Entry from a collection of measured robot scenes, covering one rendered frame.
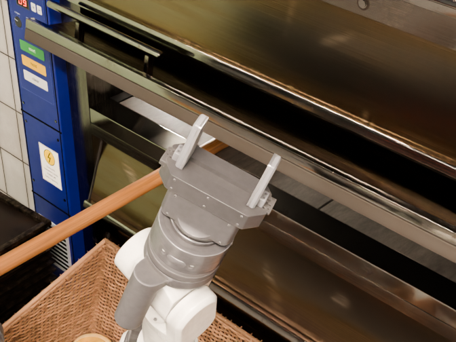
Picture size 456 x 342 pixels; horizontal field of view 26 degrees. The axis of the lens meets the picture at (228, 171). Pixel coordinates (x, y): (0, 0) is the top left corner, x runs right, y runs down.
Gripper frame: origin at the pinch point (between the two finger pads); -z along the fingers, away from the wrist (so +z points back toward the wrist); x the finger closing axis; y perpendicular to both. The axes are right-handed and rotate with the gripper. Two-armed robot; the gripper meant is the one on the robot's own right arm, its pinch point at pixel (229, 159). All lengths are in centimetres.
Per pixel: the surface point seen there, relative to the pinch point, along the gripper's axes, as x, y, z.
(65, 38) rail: 42, 65, 57
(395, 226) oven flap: -24, 33, 29
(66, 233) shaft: 22, 36, 72
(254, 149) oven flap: -1, 45, 40
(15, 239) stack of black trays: 38, 57, 113
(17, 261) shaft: 26, 25, 73
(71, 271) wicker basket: 24, 60, 117
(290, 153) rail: -6, 42, 35
